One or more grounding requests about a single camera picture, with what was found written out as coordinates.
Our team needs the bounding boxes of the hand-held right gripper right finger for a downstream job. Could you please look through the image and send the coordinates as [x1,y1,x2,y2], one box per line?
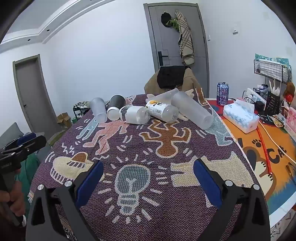
[193,159,271,241]

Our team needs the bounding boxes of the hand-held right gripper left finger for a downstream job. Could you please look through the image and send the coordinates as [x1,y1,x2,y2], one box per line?
[25,159,104,241]

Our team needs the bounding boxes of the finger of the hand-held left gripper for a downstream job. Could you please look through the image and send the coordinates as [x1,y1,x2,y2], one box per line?
[1,135,47,161]
[3,133,36,150]

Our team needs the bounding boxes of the small frosted plastic cup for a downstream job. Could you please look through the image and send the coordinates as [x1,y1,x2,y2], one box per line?
[90,97,108,123]

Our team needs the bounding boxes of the large frosted plastic cup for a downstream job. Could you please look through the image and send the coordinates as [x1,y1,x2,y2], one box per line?
[171,91,214,130]

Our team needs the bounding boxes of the dark grey cup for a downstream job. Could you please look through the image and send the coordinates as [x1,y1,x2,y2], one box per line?
[106,94,127,121]

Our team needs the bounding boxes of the person's left hand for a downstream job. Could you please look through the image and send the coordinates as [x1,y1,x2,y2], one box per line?
[0,180,25,218]

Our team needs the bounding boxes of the grey cushion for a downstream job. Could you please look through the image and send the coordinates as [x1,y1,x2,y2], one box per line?
[0,122,25,144]

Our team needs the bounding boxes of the green cloth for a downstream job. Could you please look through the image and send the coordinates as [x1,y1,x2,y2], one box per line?
[16,152,40,198]

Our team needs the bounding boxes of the cardboard box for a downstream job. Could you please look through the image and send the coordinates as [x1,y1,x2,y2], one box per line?
[57,112,72,129]

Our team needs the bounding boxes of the plain grey door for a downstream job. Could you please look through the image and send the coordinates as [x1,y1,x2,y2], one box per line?
[13,54,59,133]

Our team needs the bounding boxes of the printed blanket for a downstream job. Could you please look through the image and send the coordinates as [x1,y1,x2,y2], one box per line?
[27,88,270,241]

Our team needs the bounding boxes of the shoe rack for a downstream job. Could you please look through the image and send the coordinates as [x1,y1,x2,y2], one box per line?
[73,101,92,121]

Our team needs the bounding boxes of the orange cat mat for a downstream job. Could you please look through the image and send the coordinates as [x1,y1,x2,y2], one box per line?
[205,99,296,216]

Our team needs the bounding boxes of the red strip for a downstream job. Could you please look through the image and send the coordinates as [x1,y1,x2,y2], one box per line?
[255,120,274,176]

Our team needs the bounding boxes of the tissue pack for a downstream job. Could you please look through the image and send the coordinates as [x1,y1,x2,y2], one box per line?
[223,100,260,134]

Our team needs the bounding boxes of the white bottle with black cap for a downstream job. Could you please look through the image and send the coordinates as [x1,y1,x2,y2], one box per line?
[119,105,151,125]

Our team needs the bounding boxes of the white bottle with orange label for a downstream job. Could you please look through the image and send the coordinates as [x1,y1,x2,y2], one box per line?
[145,100,179,123]

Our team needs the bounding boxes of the purple drink can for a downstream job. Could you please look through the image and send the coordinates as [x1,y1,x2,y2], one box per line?
[216,82,230,106]

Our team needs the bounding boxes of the white power strip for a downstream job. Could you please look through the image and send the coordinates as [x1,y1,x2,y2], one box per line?
[245,88,266,104]

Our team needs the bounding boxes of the pink box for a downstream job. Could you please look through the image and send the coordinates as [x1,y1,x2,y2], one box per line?
[286,108,296,131]

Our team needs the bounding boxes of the chair with tan coat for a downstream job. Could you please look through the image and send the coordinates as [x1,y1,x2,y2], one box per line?
[144,67,204,98]

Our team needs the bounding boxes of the black cloth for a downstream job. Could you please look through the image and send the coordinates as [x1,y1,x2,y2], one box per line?
[157,65,191,90]

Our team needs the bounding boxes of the beige bag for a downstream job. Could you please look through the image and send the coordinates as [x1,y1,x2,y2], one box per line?
[183,54,195,66]

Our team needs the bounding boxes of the brown plush toy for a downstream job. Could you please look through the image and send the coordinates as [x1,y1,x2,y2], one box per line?
[283,82,296,100]

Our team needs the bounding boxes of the plaid scarf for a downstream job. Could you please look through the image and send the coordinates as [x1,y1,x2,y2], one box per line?
[175,10,195,59]

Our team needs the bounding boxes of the black hat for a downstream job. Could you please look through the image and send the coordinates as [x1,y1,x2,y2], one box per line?
[161,11,172,27]

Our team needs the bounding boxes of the white cable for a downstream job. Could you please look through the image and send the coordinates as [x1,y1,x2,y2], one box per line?
[258,120,296,161]

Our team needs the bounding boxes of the black wire basket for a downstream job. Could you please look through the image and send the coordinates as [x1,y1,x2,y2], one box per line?
[253,87,287,117]

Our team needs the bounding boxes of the black wire wall rack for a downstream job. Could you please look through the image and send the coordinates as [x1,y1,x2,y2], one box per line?
[253,59,292,83]

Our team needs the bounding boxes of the grey door with handle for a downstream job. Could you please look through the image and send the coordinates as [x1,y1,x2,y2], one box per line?
[143,2,210,98]

